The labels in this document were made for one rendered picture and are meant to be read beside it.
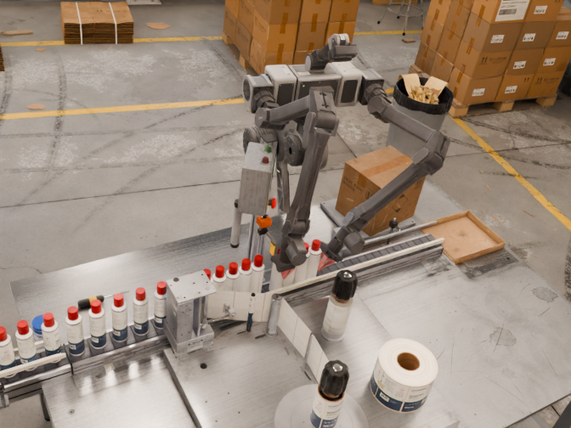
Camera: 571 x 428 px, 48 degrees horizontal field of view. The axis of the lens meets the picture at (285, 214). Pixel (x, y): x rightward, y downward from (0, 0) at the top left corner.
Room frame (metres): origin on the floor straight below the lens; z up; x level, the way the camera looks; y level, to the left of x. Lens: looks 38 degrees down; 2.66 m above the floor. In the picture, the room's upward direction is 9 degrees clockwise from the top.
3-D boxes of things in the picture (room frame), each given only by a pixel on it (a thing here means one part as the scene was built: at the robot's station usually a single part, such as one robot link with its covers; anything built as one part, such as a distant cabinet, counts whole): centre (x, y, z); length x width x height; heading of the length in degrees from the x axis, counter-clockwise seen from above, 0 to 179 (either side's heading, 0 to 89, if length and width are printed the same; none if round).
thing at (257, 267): (1.75, 0.07, 0.98); 0.05 x 0.05 x 0.20
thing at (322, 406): (1.23, -0.22, 1.04); 0.09 x 0.09 x 0.29
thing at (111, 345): (1.82, -0.02, 0.86); 1.65 x 0.08 x 0.04; 125
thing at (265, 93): (2.25, 0.15, 1.45); 0.09 x 0.08 x 0.12; 116
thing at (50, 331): (1.32, 0.69, 0.98); 0.05 x 0.05 x 0.20
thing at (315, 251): (1.89, -0.14, 0.98); 0.05 x 0.05 x 0.20
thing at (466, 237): (2.39, -0.84, 0.85); 0.30 x 0.26 x 0.04; 125
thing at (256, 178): (1.82, 0.12, 1.38); 0.17 x 0.10 x 0.19; 0
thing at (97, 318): (1.41, 0.56, 0.98); 0.05 x 0.05 x 0.20
